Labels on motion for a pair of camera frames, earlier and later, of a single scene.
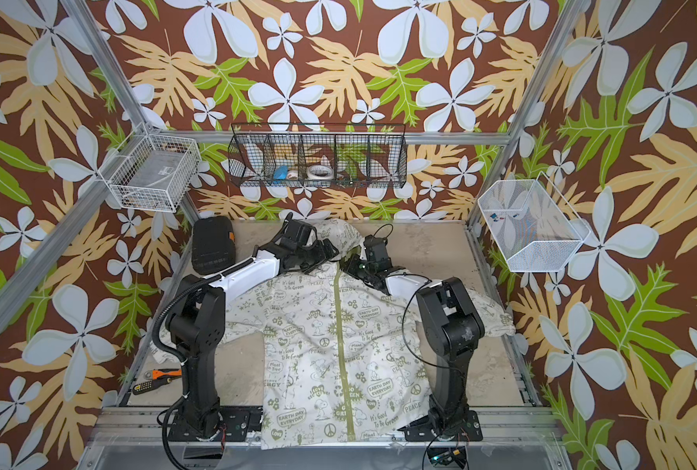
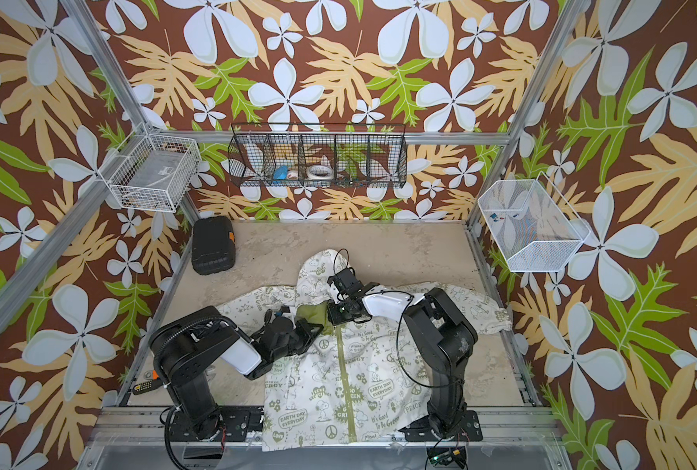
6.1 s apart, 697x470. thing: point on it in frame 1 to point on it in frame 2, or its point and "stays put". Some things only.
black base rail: x=247 y=425 stays put
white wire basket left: x=152 y=172 stays put
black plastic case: x=212 y=244 stays put
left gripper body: x=310 y=257 to x=301 y=340
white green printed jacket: x=343 y=356 stays put
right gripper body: x=371 y=273 to x=340 y=312
